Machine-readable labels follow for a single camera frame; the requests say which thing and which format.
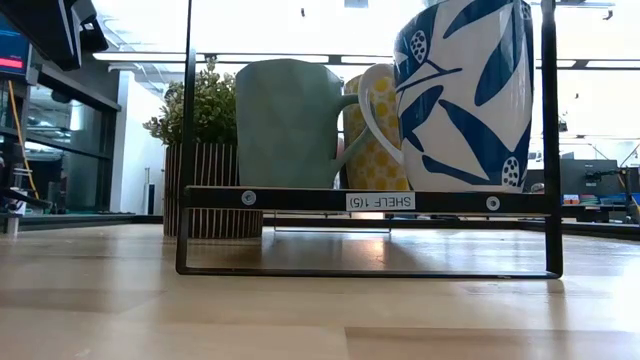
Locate white mug blue leaves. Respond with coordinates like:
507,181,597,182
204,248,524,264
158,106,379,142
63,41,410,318
356,0,536,194

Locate yellow dotted mug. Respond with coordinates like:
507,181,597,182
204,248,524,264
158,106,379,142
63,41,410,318
341,73,412,192

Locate computer monitor blue screen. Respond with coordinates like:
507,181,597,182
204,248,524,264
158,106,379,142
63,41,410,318
0,19,33,79

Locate green faceted mug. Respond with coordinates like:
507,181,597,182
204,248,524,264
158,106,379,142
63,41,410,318
234,57,376,191

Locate black cabinet with handle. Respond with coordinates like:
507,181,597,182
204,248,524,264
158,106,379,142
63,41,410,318
0,212,640,242

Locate dark glass partition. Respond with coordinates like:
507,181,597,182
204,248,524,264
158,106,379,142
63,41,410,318
0,64,123,214

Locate green plant in striped pot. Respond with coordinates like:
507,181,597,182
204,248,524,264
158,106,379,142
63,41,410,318
143,56,239,240

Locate black overhead rail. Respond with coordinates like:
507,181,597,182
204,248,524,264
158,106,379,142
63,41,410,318
92,51,640,70

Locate yellow cable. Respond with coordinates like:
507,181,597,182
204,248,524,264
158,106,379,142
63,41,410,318
6,79,40,200

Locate black background monitor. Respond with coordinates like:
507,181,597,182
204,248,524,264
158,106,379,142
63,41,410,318
559,158,621,198

